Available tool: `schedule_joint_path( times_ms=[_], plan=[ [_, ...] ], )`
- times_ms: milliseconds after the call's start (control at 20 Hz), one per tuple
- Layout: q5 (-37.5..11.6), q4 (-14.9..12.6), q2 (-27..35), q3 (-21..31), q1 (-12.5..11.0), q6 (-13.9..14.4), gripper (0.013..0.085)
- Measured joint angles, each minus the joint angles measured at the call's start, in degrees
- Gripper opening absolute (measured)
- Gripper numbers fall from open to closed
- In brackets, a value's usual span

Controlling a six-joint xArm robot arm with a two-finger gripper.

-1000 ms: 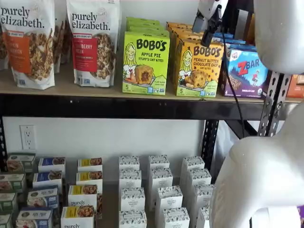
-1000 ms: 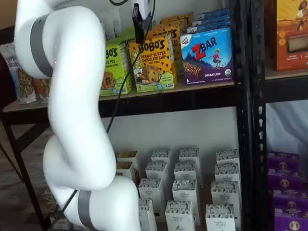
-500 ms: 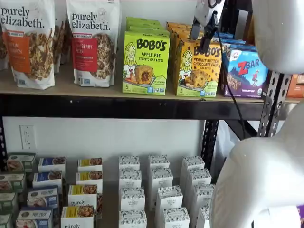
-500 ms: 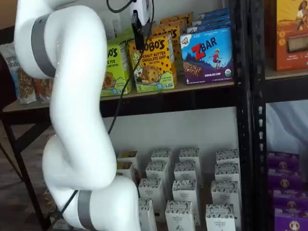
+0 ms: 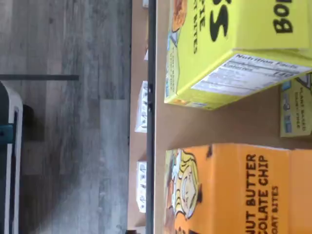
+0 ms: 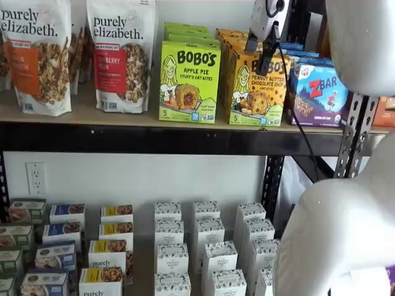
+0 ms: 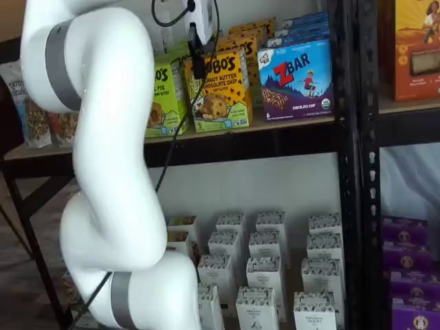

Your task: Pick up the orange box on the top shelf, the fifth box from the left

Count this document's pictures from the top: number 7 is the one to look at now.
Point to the orange granola bag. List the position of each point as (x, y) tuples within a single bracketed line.
[(63, 129)]

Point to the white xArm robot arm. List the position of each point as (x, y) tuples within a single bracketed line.
[(110, 137)]

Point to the purple snack box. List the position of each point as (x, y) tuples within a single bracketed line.
[(416, 287), (416, 316), (405, 258), (405, 230)]

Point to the green Bobo's oat bites box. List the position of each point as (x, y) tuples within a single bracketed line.
[(161, 103), (177, 51)]

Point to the white floral carton box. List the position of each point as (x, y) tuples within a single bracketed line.
[(271, 221), (231, 222), (223, 244), (324, 223), (210, 309), (254, 309), (266, 244), (216, 275), (314, 313), (324, 245), (321, 278), (263, 275)]

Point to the brown particle shelf board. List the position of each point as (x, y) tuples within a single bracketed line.
[(409, 106), (275, 124), (293, 261)]

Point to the black frame wooden table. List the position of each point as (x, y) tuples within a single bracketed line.
[(34, 168)]

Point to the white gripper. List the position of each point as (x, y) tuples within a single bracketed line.
[(203, 17)]

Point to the blue Zbar snack box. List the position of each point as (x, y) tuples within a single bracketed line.
[(302, 28), (306, 18), (295, 86), (299, 37)]

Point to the white blue granola bag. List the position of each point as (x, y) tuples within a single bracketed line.
[(20, 103)]

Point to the yellow snack photo box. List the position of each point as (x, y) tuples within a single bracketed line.
[(182, 223), (178, 242)]

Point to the black metal shelf rack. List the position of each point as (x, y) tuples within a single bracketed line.
[(349, 172), (369, 172)]

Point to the orange Bobo's oat bites box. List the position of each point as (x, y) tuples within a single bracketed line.
[(250, 51), (254, 29), (220, 99)]

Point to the large orange mix box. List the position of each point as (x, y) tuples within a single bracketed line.
[(416, 51)]

